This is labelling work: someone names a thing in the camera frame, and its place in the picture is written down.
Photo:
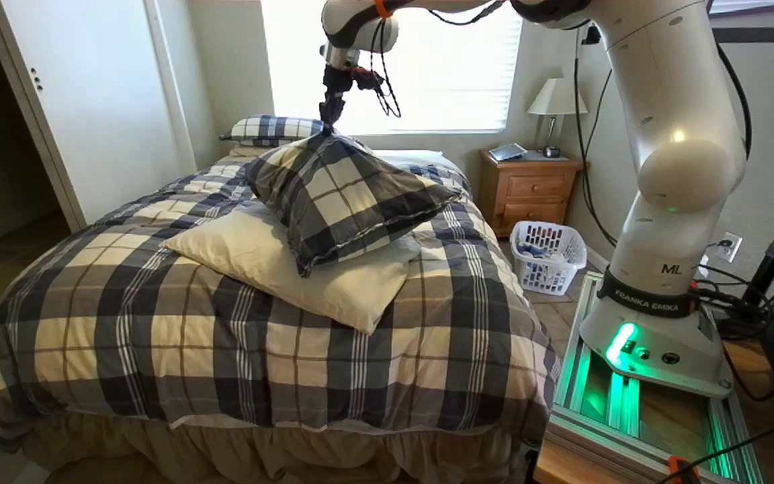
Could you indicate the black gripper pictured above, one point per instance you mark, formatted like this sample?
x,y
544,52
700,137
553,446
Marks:
x,y
337,82

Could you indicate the large checkered pillow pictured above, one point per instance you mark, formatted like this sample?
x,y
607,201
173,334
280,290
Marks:
x,y
343,201

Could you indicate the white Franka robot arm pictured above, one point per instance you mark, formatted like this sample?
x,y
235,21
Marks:
x,y
673,134

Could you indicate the small checkered pillow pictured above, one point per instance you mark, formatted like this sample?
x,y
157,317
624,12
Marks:
x,y
271,127

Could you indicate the white pillow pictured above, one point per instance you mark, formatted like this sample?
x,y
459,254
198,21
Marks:
x,y
343,285

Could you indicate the white bed sheet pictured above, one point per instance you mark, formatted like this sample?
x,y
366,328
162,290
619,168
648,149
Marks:
x,y
415,160

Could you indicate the bright window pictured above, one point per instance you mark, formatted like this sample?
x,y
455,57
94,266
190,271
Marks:
x,y
459,82

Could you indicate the blue book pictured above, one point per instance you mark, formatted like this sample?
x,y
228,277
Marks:
x,y
506,151

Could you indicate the wooden nightstand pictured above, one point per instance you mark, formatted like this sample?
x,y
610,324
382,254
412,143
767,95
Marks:
x,y
532,192

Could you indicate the white shade table lamp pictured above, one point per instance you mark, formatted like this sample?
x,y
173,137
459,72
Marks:
x,y
558,98

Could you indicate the white closet door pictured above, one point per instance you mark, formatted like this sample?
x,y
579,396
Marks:
x,y
102,107

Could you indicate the white laundry basket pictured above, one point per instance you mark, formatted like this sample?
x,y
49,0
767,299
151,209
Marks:
x,y
550,259

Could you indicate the bed with plaid comforter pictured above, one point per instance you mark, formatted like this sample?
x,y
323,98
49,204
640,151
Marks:
x,y
181,338

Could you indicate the beige bed skirt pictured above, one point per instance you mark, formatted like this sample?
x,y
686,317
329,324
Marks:
x,y
271,451

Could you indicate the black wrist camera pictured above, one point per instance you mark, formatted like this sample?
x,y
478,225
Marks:
x,y
369,78

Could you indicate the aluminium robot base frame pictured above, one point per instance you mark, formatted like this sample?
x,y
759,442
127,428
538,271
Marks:
x,y
646,359

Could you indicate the white wall outlet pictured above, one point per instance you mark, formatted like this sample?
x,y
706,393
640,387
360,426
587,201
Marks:
x,y
729,244

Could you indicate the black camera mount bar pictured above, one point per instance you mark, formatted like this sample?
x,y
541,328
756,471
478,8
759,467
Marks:
x,y
772,33

